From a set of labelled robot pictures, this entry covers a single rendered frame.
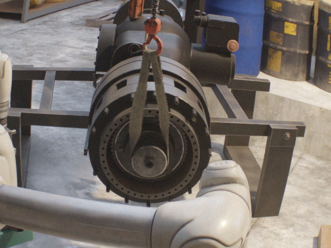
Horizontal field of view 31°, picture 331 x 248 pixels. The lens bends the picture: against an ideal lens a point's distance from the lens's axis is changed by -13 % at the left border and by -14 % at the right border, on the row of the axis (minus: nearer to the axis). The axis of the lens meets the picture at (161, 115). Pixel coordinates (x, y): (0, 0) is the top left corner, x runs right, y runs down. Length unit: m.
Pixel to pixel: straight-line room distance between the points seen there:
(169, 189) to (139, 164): 0.20
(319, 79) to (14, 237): 4.48
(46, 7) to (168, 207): 8.96
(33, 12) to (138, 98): 7.27
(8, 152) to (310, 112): 3.94
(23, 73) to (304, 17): 2.62
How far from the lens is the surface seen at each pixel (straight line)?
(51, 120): 3.79
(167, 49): 3.64
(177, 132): 2.80
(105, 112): 2.69
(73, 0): 10.78
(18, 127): 3.74
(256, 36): 5.54
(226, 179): 1.32
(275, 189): 4.09
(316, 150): 5.33
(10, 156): 1.56
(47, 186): 4.30
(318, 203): 4.46
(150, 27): 2.51
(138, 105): 2.63
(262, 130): 3.96
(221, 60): 4.13
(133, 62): 3.09
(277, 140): 3.93
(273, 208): 4.16
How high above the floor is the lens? 1.92
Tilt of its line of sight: 19 degrees down
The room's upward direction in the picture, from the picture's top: 6 degrees clockwise
